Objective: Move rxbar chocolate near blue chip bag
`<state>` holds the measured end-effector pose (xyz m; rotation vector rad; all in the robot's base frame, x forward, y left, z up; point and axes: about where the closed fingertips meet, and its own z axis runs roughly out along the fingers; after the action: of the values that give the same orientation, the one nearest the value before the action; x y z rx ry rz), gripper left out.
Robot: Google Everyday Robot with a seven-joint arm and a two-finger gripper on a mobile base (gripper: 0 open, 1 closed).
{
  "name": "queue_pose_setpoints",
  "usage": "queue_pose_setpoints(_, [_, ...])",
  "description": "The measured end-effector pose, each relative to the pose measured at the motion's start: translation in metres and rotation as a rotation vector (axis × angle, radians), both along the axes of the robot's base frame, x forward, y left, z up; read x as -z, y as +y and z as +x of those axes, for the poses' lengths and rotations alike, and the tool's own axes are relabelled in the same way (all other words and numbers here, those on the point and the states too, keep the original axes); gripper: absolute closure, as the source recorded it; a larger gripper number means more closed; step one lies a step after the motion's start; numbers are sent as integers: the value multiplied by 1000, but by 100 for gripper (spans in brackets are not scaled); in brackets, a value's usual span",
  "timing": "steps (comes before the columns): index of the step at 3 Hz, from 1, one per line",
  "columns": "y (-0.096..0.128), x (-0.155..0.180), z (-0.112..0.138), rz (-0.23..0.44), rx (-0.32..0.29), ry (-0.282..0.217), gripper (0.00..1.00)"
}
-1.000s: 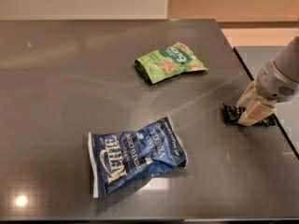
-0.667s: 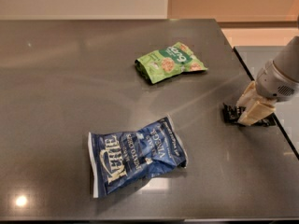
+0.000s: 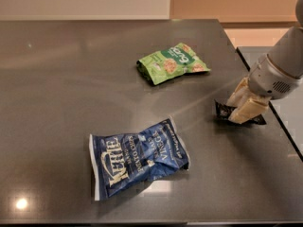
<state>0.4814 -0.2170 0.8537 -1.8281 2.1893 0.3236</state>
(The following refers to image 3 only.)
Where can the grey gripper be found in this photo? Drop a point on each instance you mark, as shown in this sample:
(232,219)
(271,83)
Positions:
(270,78)

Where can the green snack bag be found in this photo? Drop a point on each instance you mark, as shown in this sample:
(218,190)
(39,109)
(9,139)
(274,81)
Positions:
(164,65)

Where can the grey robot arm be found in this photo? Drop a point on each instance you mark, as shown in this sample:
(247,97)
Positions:
(290,44)

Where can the blue Kettle chip bag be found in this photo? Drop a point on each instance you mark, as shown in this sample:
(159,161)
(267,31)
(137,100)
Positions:
(123,160)

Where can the black rxbar chocolate bar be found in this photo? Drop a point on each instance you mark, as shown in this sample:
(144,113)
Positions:
(223,112)

